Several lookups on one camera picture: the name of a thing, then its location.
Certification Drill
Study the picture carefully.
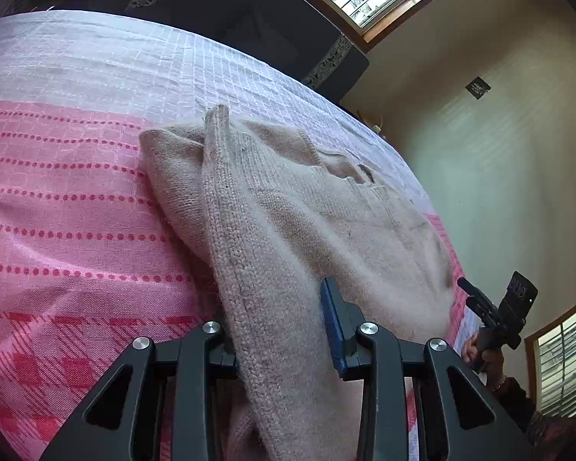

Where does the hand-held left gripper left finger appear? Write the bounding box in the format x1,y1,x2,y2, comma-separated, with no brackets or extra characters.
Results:
38,319,241,461

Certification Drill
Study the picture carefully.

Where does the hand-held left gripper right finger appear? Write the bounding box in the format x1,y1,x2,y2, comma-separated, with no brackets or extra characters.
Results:
319,277,533,461

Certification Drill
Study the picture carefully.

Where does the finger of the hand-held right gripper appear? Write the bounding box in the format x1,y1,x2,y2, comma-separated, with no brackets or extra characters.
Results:
457,277,491,304
465,297,499,327

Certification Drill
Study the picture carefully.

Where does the beige knit sweater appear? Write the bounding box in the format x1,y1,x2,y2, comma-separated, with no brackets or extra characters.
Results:
138,104,462,461

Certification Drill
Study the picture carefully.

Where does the person's right forearm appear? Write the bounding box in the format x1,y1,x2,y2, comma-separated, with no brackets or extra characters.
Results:
490,377,576,461

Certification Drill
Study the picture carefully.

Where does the person's right hand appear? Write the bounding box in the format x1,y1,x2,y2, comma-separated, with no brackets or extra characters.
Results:
461,333,507,392

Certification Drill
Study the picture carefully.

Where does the small barred window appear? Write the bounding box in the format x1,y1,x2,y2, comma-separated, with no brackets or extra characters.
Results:
525,288,576,418

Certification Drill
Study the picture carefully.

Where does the pink checked blanket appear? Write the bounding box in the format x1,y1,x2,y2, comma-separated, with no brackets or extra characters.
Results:
0,10,481,461

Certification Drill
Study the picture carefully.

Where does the dark wall switch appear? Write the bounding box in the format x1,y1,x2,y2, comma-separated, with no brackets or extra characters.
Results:
465,76,490,101

